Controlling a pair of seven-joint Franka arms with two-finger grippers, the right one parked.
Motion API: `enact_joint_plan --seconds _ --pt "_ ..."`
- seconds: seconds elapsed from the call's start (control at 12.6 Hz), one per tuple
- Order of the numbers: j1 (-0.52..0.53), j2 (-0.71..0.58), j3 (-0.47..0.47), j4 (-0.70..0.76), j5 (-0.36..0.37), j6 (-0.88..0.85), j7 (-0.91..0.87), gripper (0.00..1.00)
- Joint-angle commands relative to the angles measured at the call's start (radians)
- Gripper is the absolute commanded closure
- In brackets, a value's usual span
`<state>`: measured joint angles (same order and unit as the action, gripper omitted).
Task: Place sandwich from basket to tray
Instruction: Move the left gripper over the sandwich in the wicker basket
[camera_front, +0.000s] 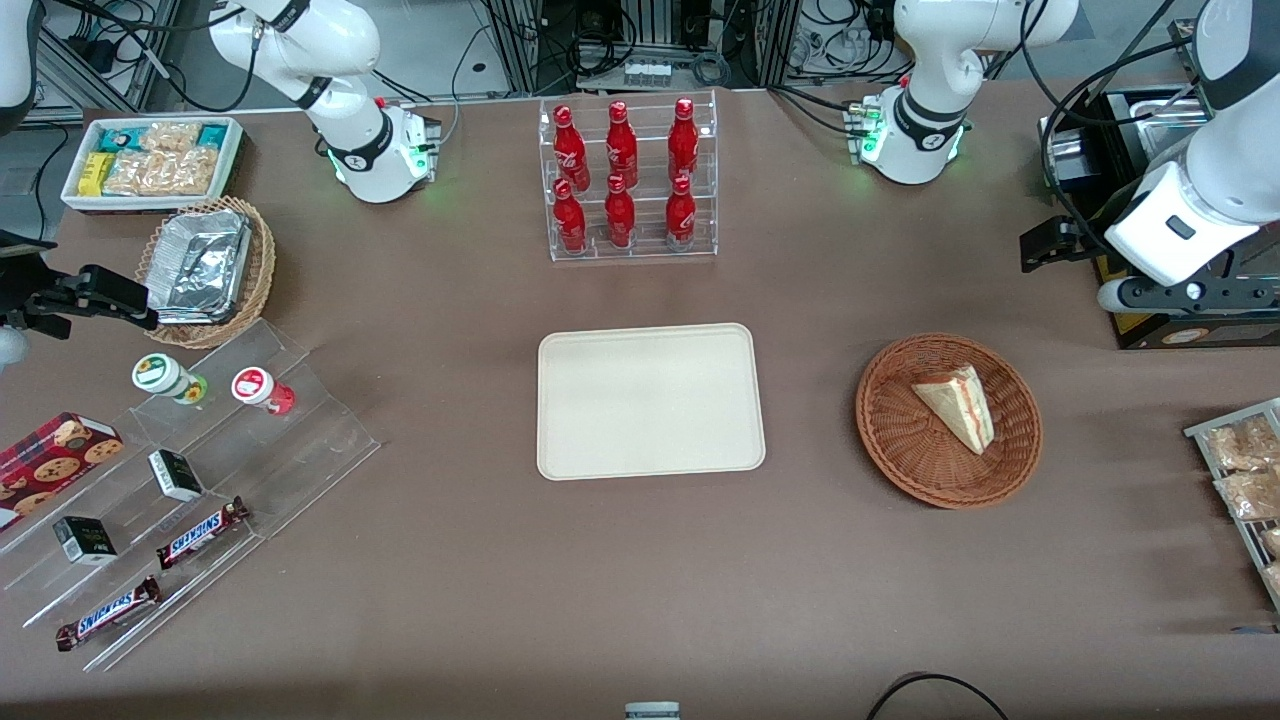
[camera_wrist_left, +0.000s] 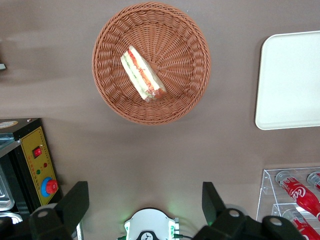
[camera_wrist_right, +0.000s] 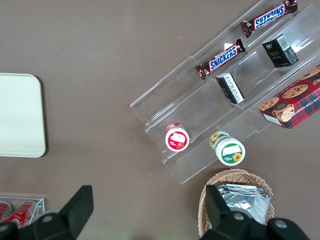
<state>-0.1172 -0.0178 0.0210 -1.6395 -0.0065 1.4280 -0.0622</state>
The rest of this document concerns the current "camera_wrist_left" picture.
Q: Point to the black food warmer machine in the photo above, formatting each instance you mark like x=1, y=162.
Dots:
x=32, y=140

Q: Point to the round brown wicker basket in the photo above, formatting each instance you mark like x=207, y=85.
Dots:
x=175, y=37

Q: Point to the steel food pan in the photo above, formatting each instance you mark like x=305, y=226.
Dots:
x=10, y=217
x=5, y=195

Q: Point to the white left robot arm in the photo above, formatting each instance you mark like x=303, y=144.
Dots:
x=150, y=222

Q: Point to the beige rectangular tray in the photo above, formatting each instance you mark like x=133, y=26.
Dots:
x=290, y=80

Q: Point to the red rocker switch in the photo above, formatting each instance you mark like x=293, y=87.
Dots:
x=37, y=152

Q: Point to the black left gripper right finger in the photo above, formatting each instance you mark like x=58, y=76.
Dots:
x=225, y=225

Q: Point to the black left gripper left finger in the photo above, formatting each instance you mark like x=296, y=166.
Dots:
x=67, y=212

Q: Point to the clear acrylic bottle rack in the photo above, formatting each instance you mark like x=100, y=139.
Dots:
x=268, y=190

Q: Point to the red emergency stop button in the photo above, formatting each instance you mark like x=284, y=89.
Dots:
x=51, y=186

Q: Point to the triangle sandwich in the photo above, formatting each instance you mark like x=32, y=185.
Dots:
x=142, y=72

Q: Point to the red cola bottle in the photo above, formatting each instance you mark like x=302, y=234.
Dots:
x=315, y=180
x=305, y=227
x=300, y=195

